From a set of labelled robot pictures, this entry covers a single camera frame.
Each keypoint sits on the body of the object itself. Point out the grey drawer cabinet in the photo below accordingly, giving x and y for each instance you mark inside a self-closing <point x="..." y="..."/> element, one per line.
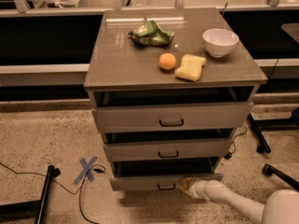
<point x="123" y="73"/>

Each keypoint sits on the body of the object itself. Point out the grey drawer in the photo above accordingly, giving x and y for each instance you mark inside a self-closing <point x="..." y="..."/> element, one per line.
<point x="151" y="118"/>
<point x="185" y="149"/>
<point x="161" y="174"/>

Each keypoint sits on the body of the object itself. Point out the black stand leg right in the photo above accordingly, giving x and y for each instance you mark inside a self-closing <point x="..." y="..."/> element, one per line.
<point x="257" y="125"/>

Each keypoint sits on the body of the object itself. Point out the green chip bag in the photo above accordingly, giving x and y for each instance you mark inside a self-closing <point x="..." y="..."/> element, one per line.
<point x="151" y="34"/>

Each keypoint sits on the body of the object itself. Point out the white bowl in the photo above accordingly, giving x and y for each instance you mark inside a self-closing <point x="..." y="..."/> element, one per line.
<point x="219" y="42"/>

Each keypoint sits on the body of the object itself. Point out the black stand leg left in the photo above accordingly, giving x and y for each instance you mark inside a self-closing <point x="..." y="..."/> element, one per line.
<point x="32" y="209"/>

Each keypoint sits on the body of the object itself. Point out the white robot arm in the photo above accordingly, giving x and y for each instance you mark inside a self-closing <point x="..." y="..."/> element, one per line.
<point x="282" y="207"/>

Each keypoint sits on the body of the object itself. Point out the orange fruit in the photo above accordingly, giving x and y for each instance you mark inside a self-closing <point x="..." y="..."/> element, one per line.
<point x="167" y="61"/>

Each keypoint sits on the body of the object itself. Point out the black stand leg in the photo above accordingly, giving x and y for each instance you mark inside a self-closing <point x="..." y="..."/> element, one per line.
<point x="257" y="125"/>
<point x="32" y="209"/>

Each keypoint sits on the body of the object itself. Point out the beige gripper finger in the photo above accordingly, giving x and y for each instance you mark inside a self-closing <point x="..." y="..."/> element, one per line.
<point x="184" y="184"/>

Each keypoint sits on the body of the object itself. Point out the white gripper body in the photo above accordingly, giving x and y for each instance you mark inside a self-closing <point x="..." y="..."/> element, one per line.
<point x="196" y="188"/>

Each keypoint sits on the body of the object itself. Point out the black wheeled leg far right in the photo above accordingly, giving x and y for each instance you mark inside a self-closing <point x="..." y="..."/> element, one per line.
<point x="269" y="170"/>

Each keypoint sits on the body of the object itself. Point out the blue tape cross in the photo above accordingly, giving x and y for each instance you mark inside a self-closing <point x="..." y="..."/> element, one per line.
<point x="86" y="170"/>

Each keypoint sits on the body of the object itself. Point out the yellow sponge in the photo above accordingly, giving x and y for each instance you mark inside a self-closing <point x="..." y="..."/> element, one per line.
<point x="190" y="67"/>

